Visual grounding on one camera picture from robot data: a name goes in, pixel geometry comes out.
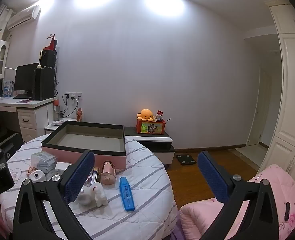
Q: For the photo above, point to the orange octopus plush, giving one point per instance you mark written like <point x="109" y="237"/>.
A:
<point x="145" y="115"/>

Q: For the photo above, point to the white wall outlet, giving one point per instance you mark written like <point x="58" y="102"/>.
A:
<point x="73" y="95"/>

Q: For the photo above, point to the gold blue rectangular box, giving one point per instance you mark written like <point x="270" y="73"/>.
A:
<point x="95" y="176"/>

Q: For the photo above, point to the black white tv stand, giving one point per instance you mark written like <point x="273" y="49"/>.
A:
<point x="147" y="140"/>

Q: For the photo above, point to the orange printed toy box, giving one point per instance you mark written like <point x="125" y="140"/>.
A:
<point x="151" y="127"/>

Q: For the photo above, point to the orange snack bag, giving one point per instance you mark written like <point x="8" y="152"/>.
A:
<point x="79" y="115"/>

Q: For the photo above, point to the white wardrobe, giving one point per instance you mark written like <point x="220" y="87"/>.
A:
<point x="287" y="80"/>

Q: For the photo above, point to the white striped tablecloth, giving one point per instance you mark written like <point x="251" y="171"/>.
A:
<point x="142" y="220"/>

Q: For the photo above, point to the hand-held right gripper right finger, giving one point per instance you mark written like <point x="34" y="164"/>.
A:
<point x="212" y="180"/>

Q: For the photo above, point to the purple notebook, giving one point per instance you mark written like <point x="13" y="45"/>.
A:
<point x="22" y="101"/>

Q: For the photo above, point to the small figurines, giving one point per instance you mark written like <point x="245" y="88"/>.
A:
<point x="159" y="116"/>

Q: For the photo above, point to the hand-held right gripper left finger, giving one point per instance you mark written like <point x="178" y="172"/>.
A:
<point x="78" y="180"/>

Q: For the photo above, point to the rose gold cup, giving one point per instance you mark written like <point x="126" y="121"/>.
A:
<point x="107" y="177"/>

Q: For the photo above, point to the white figure toy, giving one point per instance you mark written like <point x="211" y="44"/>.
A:
<point x="95" y="195"/>

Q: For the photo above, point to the pink gift box black rim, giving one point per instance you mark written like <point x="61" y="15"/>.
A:
<point x="92" y="136"/>

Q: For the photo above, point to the black speaker box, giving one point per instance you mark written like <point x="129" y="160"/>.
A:
<point x="48" y="58"/>

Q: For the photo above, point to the pink floral quilt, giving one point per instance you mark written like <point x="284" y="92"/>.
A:
<point x="195" y="215"/>

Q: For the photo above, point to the white desk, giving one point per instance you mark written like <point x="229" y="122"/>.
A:
<point x="27" y="120"/>

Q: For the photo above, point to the blue highlighter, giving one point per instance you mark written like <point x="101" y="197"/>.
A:
<point x="127" y="195"/>

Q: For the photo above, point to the clear plastic box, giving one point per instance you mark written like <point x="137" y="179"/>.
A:
<point x="43" y="161"/>

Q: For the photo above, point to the bottle with red cap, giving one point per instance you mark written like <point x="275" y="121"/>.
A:
<point x="56" y="110"/>

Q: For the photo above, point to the small white cabinet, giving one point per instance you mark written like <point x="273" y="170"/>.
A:
<point x="48" y="130"/>

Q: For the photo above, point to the black computer tower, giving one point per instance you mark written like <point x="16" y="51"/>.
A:
<point x="43" y="83"/>

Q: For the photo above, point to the black bathroom scale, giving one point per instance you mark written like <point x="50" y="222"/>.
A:
<point x="185" y="159"/>

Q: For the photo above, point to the white plug-in device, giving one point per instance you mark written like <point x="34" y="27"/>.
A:
<point x="37" y="176"/>

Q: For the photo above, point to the white door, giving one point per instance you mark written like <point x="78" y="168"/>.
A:
<point x="262" y="105"/>

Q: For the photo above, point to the red paper bag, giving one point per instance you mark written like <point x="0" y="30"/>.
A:
<point x="52" y="43"/>

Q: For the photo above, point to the blue white box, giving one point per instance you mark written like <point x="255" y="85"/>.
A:
<point x="8" y="88"/>

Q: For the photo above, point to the black computer monitor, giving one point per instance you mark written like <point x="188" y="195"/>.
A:
<point x="25" y="77"/>

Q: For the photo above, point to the white air conditioner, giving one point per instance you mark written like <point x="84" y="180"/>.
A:
<point x="22" y="17"/>

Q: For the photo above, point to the flat printed packet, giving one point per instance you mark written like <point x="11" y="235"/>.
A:
<point x="57" y="124"/>

